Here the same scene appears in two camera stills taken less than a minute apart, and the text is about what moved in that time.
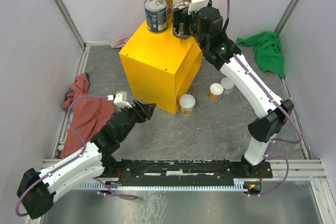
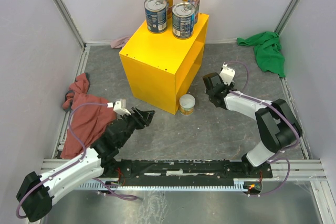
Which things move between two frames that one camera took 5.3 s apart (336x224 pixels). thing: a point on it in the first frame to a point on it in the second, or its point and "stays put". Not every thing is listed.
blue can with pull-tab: x=181 y=25 stays put
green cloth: x=268 y=51 stays put
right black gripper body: x=195 y=14 to x=226 y=86
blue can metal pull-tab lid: x=156 y=9 stays put
